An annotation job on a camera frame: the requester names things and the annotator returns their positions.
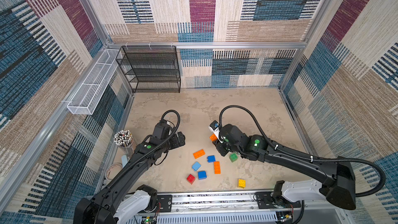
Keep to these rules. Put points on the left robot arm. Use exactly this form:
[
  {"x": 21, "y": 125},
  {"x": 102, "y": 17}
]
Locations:
[{"x": 109, "y": 206}]

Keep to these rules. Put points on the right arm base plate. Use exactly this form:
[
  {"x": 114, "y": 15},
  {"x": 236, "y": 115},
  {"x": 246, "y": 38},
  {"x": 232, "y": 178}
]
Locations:
[{"x": 265, "y": 200}]

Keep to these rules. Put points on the red lego brick left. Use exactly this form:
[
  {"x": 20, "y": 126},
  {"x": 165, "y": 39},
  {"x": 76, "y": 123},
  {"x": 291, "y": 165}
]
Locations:
[{"x": 191, "y": 179}]

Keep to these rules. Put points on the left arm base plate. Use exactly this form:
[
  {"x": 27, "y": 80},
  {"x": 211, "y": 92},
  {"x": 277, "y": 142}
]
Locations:
[{"x": 164, "y": 204}]

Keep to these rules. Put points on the white cable duct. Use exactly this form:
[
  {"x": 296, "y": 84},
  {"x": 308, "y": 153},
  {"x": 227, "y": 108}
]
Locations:
[{"x": 220, "y": 218}]

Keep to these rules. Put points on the blue lego brick lower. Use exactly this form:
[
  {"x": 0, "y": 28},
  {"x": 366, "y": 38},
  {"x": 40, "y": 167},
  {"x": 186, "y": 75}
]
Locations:
[{"x": 202, "y": 175}]

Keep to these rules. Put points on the black wire mesh shelf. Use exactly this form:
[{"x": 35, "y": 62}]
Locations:
[{"x": 150, "y": 68}]

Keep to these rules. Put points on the white wire mesh basket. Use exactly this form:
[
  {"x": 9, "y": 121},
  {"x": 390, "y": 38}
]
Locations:
[{"x": 89, "y": 93}]

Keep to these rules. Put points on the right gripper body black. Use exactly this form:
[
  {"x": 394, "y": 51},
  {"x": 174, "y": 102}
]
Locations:
[{"x": 221, "y": 146}]

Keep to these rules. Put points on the orange lego brick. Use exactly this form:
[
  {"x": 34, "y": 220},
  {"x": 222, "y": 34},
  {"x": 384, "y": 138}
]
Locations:
[
  {"x": 217, "y": 168},
  {"x": 213, "y": 138},
  {"x": 199, "y": 153}
]

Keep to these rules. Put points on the light blue small object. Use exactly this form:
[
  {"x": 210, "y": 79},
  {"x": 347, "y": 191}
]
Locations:
[{"x": 124, "y": 160}]

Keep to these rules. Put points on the dark green lego brick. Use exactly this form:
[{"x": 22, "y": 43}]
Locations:
[{"x": 233, "y": 157}]

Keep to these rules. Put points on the light blue lego brick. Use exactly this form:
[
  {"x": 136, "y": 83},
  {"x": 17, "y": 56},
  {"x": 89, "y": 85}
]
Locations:
[{"x": 196, "y": 166}]

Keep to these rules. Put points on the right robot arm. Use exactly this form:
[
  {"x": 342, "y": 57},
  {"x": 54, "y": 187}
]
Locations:
[{"x": 330, "y": 181}]

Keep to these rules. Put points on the circuit board with leds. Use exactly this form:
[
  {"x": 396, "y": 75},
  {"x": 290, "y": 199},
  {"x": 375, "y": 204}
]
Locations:
[{"x": 284, "y": 218}]

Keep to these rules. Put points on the yellow lego brick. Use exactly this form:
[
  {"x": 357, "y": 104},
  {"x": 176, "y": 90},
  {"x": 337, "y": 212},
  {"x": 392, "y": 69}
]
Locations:
[{"x": 241, "y": 183}]

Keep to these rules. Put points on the blue lego brick centre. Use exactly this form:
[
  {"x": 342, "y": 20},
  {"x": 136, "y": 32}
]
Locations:
[{"x": 211, "y": 159}]

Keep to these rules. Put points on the cup of pens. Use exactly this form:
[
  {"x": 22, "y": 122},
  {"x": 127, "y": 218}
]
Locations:
[{"x": 124, "y": 140}]

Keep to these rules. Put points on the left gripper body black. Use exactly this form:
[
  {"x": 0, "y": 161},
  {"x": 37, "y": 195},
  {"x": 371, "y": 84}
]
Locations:
[{"x": 174, "y": 143}]

